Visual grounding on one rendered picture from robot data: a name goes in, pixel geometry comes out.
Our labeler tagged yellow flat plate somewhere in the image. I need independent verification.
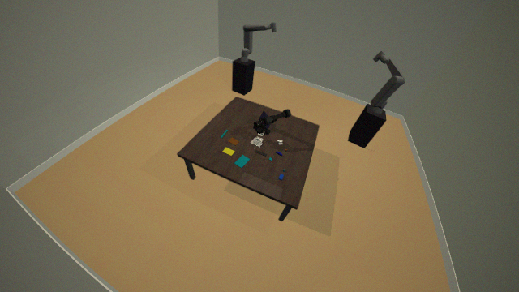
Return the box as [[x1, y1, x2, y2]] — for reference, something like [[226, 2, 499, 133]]
[[222, 148, 235, 156]]

